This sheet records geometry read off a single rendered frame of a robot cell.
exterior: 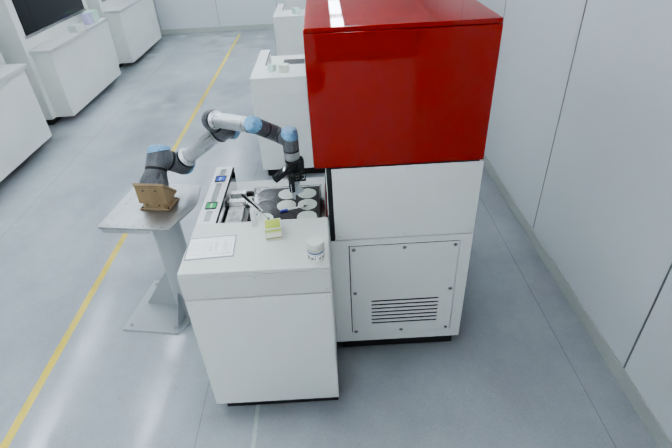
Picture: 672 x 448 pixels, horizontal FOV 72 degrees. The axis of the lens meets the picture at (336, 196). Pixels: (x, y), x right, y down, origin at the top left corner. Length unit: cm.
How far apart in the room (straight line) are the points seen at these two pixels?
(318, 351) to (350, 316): 41
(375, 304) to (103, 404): 155
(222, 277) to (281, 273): 24
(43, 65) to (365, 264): 505
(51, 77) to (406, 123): 522
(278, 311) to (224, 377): 53
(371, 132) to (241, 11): 838
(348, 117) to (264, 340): 107
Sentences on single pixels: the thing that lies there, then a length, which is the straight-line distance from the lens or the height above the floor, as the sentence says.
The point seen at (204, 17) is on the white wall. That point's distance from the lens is 1034.
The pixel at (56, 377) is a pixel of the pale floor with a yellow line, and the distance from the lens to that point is 323.
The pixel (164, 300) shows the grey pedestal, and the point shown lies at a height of 5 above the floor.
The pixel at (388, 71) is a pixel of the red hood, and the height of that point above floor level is 164.
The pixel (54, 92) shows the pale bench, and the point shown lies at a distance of 663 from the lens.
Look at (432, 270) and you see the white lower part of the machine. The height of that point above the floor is 59.
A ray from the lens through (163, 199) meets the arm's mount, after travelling 265.
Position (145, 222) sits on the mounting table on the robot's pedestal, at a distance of 264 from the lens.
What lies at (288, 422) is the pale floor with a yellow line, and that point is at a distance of 261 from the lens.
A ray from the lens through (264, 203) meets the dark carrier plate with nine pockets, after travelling 242.
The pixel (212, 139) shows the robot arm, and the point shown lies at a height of 116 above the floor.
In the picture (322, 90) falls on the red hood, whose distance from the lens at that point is 187.
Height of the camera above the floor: 222
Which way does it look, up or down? 33 degrees down
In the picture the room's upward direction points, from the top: 3 degrees counter-clockwise
